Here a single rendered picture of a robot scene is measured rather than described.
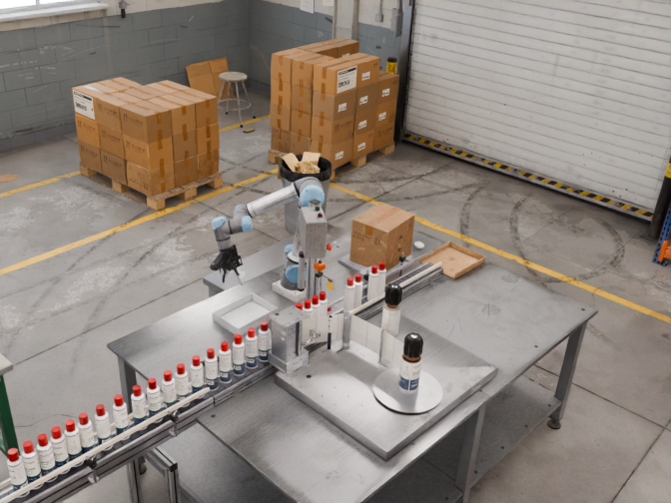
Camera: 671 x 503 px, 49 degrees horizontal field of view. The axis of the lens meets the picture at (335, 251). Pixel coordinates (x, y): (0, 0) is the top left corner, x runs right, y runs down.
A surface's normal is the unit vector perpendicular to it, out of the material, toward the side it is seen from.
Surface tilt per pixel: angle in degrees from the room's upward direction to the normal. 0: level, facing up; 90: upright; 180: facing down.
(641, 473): 0
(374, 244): 90
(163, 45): 90
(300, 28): 90
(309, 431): 0
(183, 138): 89
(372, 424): 0
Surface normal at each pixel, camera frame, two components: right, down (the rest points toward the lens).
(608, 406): 0.04, -0.87
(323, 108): -0.62, 0.36
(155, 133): 0.75, 0.36
